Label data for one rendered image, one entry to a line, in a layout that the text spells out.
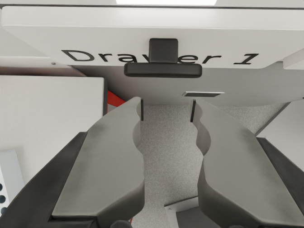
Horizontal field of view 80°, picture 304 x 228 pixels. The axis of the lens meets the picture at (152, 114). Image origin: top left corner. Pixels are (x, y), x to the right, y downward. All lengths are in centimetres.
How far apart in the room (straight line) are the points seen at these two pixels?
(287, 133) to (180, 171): 63
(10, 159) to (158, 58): 30
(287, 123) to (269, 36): 109
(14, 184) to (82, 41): 27
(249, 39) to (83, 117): 27
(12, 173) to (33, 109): 11
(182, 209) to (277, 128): 70
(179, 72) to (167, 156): 95
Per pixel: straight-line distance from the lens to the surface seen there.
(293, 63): 31
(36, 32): 21
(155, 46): 18
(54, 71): 43
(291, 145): 130
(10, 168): 39
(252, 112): 122
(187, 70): 18
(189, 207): 119
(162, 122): 108
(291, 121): 129
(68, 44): 22
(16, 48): 33
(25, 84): 40
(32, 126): 39
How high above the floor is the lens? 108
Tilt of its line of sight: 87 degrees down
